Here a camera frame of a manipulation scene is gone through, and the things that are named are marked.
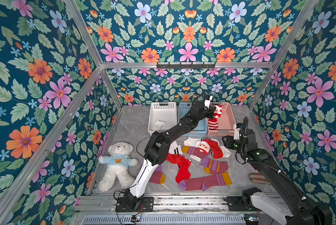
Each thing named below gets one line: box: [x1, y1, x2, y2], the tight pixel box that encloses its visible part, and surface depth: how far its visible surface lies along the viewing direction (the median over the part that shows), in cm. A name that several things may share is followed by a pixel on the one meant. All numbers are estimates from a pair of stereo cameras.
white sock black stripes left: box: [168, 140, 183, 155], surface depth 96 cm
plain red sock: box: [165, 153, 192, 184], surface depth 88 cm
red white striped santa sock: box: [207, 105, 222, 131], surface depth 107 cm
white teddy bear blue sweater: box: [97, 141, 139, 193], surface depth 82 cm
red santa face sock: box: [198, 139, 224, 159], surface depth 92 cm
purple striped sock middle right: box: [200, 156, 230, 175], surface depth 88 cm
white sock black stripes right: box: [183, 136, 205, 148], surface depth 100 cm
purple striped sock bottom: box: [178, 172, 233, 192], surface depth 82 cm
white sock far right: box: [219, 145, 232, 158], surface depth 93 cm
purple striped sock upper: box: [181, 145, 206, 158], surface depth 94 cm
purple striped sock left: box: [149, 164, 166, 185], surface depth 84 cm
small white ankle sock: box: [153, 120, 167, 131], surface depth 107 cm
